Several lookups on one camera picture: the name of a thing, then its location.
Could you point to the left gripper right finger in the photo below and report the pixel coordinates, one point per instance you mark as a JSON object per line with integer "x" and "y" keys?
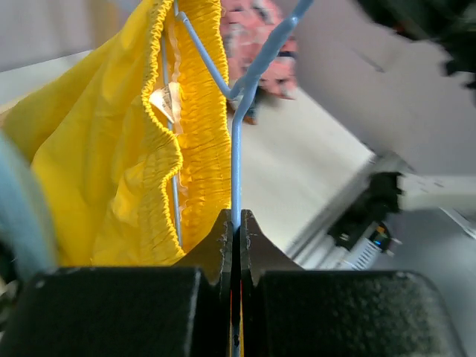
{"x": 289, "y": 311}

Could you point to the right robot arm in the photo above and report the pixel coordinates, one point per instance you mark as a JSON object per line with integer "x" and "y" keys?
{"x": 400, "y": 75}

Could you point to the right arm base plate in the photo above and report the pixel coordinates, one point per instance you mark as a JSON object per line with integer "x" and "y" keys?
{"x": 380, "y": 198}

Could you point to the light blue shorts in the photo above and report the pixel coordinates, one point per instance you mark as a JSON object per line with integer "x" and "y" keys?
{"x": 27, "y": 229}

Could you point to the yellow shorts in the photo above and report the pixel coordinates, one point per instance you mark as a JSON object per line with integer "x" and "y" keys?
{"x": 130, "y": 146}

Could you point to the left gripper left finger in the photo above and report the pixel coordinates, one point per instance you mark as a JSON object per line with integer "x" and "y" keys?
{"x": 179, "y": 310}

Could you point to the pink patterned shorts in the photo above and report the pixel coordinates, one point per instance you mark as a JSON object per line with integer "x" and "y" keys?
{"x": 244, "y": 27}

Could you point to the aluminium mounting rail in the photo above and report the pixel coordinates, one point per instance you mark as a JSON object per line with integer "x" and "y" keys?
{"x": 314, "y": 248}

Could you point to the blue hanger of yellow shorts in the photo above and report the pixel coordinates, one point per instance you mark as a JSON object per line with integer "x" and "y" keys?
{"x": 247, "y": 87}

